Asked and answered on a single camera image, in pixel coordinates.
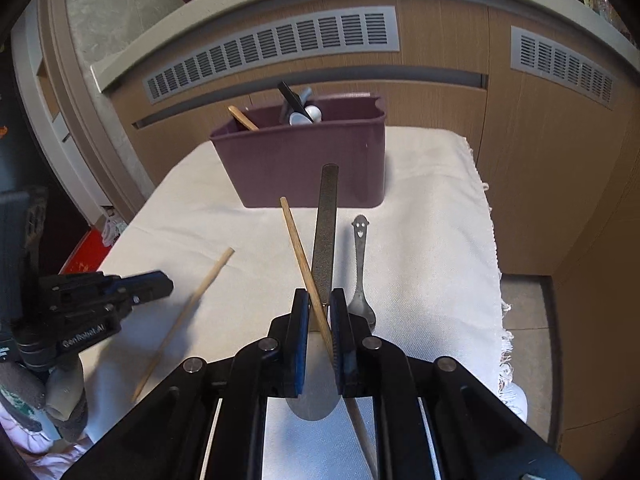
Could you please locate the wooden spoon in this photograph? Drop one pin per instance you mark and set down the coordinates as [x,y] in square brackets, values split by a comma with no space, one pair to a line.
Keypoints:
[242,118]

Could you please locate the blue-grey plastic spoon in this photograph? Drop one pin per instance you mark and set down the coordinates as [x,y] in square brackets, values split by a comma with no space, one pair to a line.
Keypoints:
[306,94]

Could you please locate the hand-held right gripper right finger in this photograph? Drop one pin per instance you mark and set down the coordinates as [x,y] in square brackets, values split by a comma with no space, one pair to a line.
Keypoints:
[337,350]

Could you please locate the red box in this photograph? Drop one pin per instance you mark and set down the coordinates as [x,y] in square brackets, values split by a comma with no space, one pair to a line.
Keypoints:
[85,255]

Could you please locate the person's left hand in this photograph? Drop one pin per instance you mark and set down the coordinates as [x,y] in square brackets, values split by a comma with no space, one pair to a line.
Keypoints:
[62,390]

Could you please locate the long grey vent grille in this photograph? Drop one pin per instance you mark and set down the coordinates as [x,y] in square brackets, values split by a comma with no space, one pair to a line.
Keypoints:
[270,47]

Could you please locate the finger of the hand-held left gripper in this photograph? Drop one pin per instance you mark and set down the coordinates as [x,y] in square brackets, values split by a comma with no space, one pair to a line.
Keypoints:
[150,294]
[150,278]

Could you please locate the white fringed table cloth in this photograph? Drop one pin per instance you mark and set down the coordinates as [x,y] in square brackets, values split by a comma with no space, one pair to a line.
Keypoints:
[425,210]

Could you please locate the purple plastic utensil box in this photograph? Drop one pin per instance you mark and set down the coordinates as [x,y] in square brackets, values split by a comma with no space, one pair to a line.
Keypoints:
[300,170]

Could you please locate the pink patterned clothing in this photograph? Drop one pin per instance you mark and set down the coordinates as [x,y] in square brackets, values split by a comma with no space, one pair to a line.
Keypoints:
[30,452]

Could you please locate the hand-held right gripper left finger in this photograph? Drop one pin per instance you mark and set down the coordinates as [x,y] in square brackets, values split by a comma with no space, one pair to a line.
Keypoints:
[300,350]

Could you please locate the short grey vent grille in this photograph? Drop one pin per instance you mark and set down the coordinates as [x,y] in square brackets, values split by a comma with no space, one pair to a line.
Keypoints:
[562,65]

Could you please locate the white ball metal stirrer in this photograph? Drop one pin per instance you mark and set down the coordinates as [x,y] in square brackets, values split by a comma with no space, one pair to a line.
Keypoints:
[314,112]

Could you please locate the smiley face metal spoon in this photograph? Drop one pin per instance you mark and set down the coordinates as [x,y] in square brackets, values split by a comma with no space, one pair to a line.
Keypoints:
[359,260]

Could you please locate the wooden chopstick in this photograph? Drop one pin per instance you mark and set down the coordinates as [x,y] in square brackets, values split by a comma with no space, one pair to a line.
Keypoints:
[295,240]
[185,317]

